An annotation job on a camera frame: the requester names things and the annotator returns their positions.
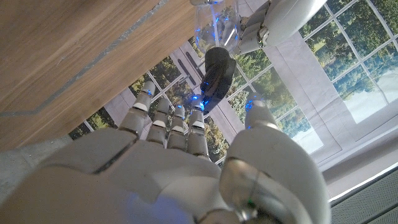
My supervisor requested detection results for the clear plastic spray bottle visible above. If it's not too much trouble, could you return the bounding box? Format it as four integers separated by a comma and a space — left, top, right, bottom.
193, 0, 242, 54

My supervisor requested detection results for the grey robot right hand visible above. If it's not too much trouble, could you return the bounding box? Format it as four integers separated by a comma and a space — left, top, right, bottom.
0, 80, 332, 224

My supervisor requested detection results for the grey perforated panel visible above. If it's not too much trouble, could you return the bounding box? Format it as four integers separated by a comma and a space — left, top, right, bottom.
329, 167, 398, 224

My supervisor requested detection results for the printed window backdrop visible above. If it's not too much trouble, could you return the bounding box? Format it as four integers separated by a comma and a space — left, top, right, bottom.
68, 0, 398, 200

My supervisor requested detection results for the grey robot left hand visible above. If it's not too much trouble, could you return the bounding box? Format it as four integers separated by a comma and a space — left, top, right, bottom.
233, 0, 329, 56

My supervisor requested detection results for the black spray top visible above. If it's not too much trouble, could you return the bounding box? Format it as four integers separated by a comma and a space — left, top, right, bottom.
200, 46, 237, 115

